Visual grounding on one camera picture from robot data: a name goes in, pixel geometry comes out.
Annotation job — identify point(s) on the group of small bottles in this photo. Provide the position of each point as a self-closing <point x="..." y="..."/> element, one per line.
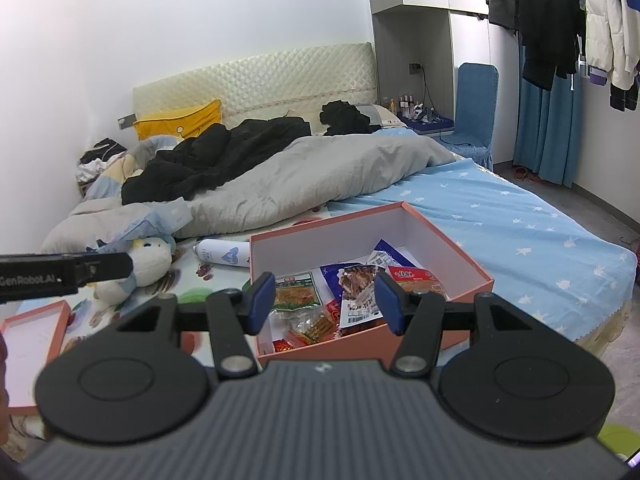
<point x="405" y="105"/>

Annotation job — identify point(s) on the grey white wall cabinet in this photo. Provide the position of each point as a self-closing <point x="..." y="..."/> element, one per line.
<point x="415" y="25"/>

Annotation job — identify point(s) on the white hanging jacket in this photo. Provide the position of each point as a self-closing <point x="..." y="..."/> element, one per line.
<point x="612" y="25"/>

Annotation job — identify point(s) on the small black garment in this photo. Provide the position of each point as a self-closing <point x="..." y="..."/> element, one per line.
<point x="347" y="117"/>

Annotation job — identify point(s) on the cream quilted headboard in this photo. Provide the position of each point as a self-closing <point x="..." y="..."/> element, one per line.
<point x="275" y="80"/>

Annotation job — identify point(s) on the blue star bed sheet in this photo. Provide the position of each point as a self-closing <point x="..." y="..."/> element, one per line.
<point x="525" y="240"/>

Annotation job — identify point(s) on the clear packet orange sticks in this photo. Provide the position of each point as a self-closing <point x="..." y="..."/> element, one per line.
<point x="312" y="330"/>

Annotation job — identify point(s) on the brown shoes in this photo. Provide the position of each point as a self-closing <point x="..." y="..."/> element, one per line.
<point x="530" y="175"/>

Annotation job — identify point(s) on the green yellow snack packet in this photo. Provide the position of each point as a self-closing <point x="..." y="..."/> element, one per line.
<point x="300" y="295"/>

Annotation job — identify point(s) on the blue covered chair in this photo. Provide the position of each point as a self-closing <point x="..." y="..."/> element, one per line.
<point x="475" y="100"/>

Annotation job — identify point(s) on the grey blanket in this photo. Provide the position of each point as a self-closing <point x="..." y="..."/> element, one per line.
<point x="325" y="170"/>

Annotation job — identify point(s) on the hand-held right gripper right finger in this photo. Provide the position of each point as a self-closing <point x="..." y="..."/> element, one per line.
<point x="387" y="305"/>

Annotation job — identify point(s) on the black hanging coat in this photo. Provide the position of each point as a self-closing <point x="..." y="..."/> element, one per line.
<point x="545" y="15"/>

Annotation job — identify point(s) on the blue packet orange picture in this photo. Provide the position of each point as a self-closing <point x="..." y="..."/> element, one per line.
<point x="331" y="277"/>

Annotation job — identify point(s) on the white spray bottle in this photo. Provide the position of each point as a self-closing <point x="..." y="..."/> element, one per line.
<point x="220" y="254"/>

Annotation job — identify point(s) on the small red snack packet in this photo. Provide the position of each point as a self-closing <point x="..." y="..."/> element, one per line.
<point x="334" y="308"/>
<point x="282" y="345"/>

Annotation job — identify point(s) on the pile of clothes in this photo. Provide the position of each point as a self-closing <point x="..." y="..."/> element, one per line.
<point x="100" y="160"/>

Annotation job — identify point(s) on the white blue plush toy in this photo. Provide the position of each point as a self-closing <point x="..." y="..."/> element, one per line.
<point x="150" y="260"/>

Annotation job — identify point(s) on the black wall socket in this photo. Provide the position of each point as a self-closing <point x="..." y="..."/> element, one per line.
<point x="415" y="68"/>

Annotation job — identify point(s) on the large black garment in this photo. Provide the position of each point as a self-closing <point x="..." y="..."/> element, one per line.
<point x="225" y="155"/>

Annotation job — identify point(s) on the pink cardboard box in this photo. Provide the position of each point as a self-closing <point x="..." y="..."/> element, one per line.
<point x="350" y="345"/>

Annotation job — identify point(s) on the blue curtain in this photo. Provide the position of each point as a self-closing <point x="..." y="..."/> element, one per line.
<point x="545" y="135"/>

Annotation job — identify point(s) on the white pillow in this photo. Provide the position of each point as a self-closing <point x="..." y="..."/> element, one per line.
<point x="385" y="117"/>

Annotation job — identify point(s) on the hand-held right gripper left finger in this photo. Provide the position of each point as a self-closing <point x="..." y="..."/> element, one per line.
<point x="262" y="305"/>

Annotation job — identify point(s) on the red orange snack packet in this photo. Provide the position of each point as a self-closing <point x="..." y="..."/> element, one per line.
<point x="415" y="277"/>

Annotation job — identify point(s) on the fruit printed sheet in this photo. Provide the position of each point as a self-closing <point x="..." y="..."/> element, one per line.
<point x="195" y="300"/>

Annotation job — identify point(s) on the yellow pillow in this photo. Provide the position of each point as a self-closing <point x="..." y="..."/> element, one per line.
<point x="190" y="120"/>

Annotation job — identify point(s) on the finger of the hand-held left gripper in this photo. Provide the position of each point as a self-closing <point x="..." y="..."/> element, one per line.
<point x="107" y="266"/>

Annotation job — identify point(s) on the pink box lid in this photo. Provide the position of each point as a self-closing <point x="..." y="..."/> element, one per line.
<point x="30" y="355"/>

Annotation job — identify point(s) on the blue white snack packet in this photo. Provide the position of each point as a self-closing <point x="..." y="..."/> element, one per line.
<point x="392" y="255"/>

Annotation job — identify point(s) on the brown meat snack packet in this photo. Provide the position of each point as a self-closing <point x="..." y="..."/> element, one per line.
<point x="357" y="295"/>

